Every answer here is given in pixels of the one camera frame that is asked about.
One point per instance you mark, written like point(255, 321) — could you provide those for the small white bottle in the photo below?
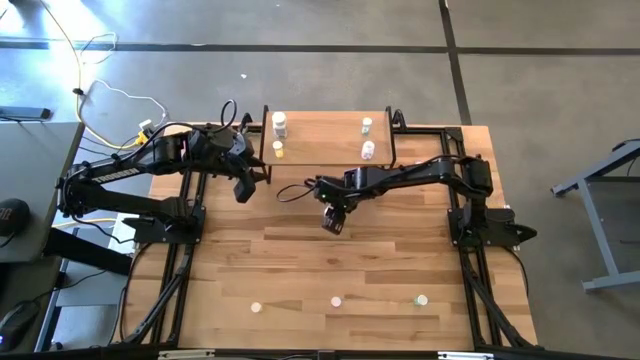
point(367, 125)

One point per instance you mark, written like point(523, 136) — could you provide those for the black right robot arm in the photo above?
point(450, 172)

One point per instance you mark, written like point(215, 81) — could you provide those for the black round object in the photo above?
point(12, 216)

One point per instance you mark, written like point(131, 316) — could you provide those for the blue-grey metal table frame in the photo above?
point(595, 210)

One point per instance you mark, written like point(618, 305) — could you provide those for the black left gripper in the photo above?
point(225, 150)

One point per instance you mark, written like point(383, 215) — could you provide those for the black computer mouse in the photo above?
point(15, 322)

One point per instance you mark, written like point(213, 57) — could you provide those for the white box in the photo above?
point(120, 237)

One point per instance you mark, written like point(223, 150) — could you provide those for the grey desk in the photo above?
point(35, 190)

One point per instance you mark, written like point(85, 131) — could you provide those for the wooden shelf black legs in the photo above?
point(325, 140)

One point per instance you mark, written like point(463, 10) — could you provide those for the small green medicine bottle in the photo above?
point(421, 300)

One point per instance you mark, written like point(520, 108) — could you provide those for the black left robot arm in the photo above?
point(125, 202)

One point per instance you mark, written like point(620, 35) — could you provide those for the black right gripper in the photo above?
point(337, 190)

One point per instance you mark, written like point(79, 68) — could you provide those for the black flat device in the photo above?
point(25, 113)

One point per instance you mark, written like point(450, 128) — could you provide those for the small yellow medicine bottle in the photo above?
point(277, 148)
point(256, 307)

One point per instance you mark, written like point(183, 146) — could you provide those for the large clear medicine bottle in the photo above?
point(279, 124)
point(368, 149)

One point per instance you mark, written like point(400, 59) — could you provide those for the white power adapter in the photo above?
point(146, 124)

